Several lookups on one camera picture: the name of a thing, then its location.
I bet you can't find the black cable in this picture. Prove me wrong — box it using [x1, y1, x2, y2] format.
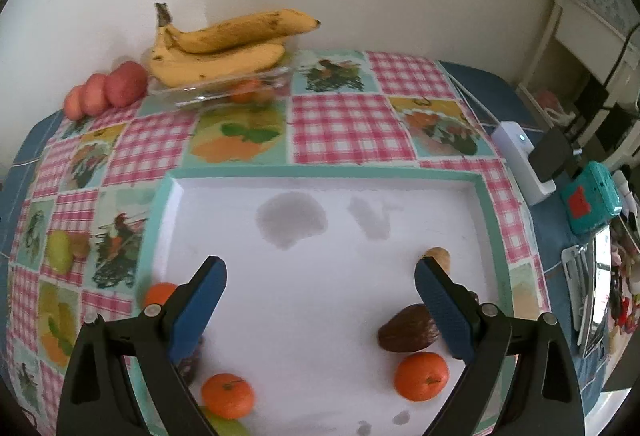
[600, 24, 640, 112]

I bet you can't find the wide dark brown avocado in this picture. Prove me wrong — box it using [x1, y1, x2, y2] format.
[377, 303, 441, 353]

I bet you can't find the teal box with red label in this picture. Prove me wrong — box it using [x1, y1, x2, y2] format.
[559, 161, 623, 237]

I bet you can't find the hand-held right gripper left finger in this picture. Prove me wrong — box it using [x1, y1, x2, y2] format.
[59, 256, 228, 436]

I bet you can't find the colourful printed picture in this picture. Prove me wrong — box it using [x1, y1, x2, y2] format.
[607, 221, 640, 342]

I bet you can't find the medium red apple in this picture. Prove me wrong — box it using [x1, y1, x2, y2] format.
[82, 73, 111, 117]

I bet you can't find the black power adapter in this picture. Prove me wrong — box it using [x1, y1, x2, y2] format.
[530, 126, 581, 182]

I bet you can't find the white tray with teal rim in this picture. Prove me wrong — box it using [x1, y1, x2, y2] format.
[135, 165, 516, 436]

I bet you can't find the white power strip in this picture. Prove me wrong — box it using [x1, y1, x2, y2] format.
[491, 121, 557, 207]

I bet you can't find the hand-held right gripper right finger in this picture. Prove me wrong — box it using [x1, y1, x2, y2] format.
[414, 255, 585, 436]

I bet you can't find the white wooden furniture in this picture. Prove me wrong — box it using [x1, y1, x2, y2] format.
[515, 0, 640, 117]

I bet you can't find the orange mandarin in clear container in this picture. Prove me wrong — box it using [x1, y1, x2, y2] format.
[231, 81, 262, 104]

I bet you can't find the narrow dark brown avocado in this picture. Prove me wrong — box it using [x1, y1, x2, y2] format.
[177, 336, 206, 387]

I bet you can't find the small red apple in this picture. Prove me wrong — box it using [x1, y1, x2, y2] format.
[63, 85, 88, 121]

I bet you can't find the large red apple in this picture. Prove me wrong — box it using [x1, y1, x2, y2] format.
[105, 61, 149, 108]

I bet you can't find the clear plastic container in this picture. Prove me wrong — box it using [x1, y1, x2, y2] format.
[147, 64, 293, 109]

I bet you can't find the white cable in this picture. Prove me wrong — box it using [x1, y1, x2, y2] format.
[447, 74, 501, 127]

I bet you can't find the silver metal stand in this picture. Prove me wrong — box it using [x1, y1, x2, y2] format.
[561, 243, 591, 332]

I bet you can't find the pink checked fruit print tablecloth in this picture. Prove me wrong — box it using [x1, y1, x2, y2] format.
[5, 49, 551, 436]

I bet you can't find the orange mandarin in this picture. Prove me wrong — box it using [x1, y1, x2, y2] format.
[201, 373, 255, 420]
[394, 352, 450, 403]
[144, 282, 180, 312]
[231, 81, 262, 104]

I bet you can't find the bunch of yellow bananas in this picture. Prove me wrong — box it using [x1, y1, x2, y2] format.
[147, 4, 286, 88]

